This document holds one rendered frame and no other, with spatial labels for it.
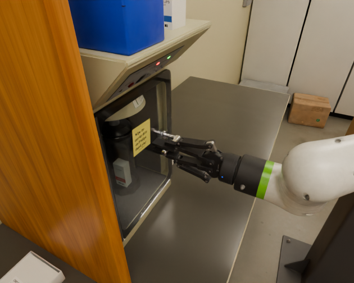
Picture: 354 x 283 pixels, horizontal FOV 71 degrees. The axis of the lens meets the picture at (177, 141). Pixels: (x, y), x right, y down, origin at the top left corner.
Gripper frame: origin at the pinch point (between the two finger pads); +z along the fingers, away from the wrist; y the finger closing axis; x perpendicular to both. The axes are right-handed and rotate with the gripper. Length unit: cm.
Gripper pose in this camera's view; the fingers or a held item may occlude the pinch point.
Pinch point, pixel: (165, 147)
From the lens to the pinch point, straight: 68.5
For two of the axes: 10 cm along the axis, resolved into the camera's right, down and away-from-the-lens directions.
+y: 0.0, -8.1, -5.8
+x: -4.6, 5.2, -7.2
